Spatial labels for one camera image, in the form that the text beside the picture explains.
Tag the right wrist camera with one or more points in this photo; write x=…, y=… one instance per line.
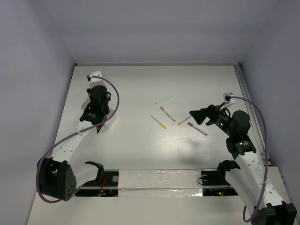
x=228, y=100

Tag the brown cap marker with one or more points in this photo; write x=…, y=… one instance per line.
x=198, y=129

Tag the pale yellow cap marker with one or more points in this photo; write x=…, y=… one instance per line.
x=182, y=121

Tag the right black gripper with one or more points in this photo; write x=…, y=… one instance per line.
x=211, y=112

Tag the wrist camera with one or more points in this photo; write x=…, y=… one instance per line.
x=94, y=79
x=228, y=100

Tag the peach cap marker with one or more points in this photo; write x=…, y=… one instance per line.
x=167, y=114

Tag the white pen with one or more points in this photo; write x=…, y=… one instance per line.
x=163, y=99

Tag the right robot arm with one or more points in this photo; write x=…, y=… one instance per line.
x=245, y=173

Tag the white divided container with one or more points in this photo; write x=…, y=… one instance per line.
x=108, y=124

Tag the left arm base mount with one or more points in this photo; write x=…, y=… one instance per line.
x=105, y=183

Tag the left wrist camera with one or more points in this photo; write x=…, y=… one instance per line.
x=94, y=79

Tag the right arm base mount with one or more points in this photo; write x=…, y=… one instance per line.
x=213, y=181

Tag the aluminium side rail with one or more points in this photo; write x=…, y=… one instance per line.
x=251, y=111

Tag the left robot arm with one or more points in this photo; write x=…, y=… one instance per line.
x=59, y=175

